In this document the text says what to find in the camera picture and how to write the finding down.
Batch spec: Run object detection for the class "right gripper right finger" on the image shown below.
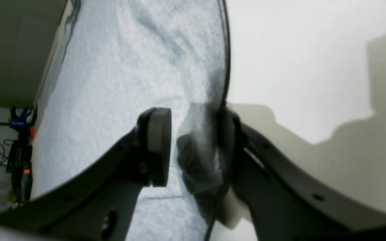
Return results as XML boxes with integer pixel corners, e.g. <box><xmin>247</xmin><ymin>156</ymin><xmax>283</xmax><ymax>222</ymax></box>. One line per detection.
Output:
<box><xmin>217</xmin><ymin>107</ymin><xmax>386</xmax><ymax>241</ymax></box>

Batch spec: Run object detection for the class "grey T-shirt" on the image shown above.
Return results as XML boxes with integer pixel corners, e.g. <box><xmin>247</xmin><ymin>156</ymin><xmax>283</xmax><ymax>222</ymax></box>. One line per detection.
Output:
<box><xmin>32</xmin><ymin>0</ymin><xmax>228</xmax><ymax>241</ymax></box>

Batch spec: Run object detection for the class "top blue red bar clamp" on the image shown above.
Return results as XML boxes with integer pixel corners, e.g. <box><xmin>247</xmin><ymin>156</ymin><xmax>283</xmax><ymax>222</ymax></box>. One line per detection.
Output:
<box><xmin>0</xmin><ymin>106</ymin><xmax>39</xmax><ymax>140</ymax></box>

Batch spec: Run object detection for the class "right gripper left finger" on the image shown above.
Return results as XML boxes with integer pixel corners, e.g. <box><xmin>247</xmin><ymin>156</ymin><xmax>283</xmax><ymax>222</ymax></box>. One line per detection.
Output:
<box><xmin>0</xmin><ymin>108</ymin><xmax>172</xmax><ymax>241</ymax></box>

